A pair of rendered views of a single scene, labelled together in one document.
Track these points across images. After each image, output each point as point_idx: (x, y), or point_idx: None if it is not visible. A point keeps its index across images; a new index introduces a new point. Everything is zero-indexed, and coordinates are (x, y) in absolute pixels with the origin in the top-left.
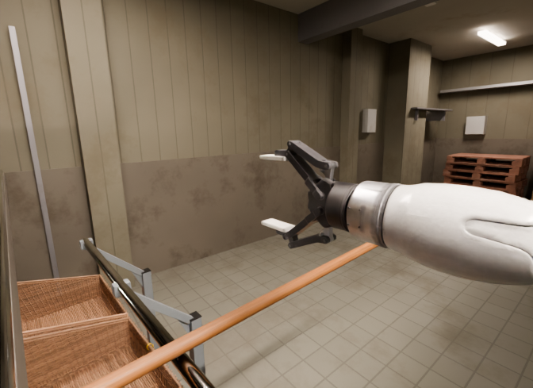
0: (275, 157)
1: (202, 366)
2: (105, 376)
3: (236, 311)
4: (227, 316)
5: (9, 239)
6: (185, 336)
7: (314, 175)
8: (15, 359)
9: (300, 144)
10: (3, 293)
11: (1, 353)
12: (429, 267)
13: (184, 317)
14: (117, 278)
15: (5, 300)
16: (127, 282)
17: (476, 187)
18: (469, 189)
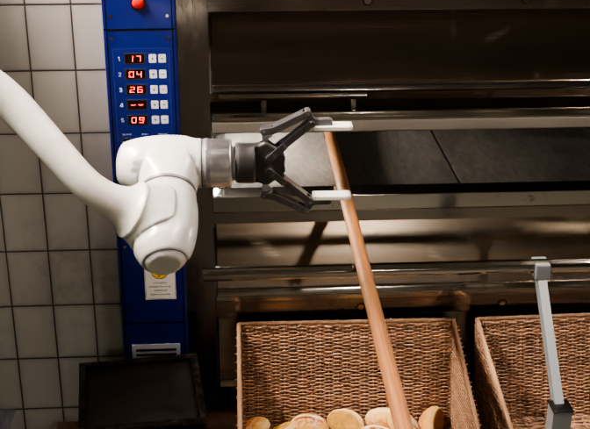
0: None
1: None
2: (355, 224)
3: (366, 280)
4: (364, 274)
5: (448, 120)
6: (361, 253)
7: (283, 140)
8: (269, 122)
9: (299, 112)
10: (313, 112)
11: (261, 112)
12: None
13: (550, 388)
14: (554, 259)
15: None
16: (536, 264)
17: (154, 137)
18: (156, 135)
